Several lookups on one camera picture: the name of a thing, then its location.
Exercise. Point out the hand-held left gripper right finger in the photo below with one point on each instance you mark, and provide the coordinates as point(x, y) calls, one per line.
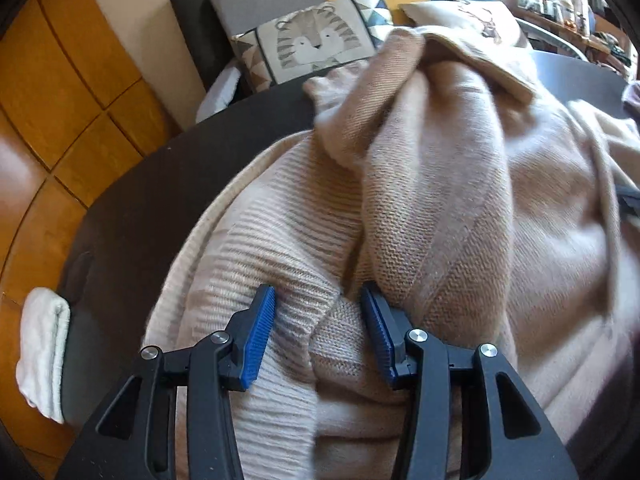
point(380, 340)

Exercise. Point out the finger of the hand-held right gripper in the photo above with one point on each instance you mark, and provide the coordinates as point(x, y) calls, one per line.
point(631, 201)

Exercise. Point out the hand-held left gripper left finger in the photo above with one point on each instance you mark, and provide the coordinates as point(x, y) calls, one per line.
point(257, 337)

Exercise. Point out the beige knit sweater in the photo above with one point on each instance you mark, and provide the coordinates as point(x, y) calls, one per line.
point(450, 210)

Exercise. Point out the mauve garment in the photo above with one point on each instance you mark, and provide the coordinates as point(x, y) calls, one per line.
point(632, 100)

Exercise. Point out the cluttered wooden side desk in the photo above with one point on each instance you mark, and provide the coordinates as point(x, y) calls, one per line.
point(565, 30)

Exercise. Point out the cluster of small jars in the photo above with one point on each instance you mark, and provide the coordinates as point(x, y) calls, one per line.
point(555, 5)

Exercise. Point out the white folded ribbed cloth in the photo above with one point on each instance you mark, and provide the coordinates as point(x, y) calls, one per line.
point(42, 350)

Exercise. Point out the deer print cushion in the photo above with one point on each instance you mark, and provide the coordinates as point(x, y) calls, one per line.
point(480, 15)

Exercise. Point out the tiger print cushion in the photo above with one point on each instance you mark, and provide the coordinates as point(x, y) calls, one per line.
point(310, 35)

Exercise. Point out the black rolled mat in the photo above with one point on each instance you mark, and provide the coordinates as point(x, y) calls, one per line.
point(195, 25)

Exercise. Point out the wooden wardrobe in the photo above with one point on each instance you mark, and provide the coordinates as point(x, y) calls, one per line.
point(75, 60)

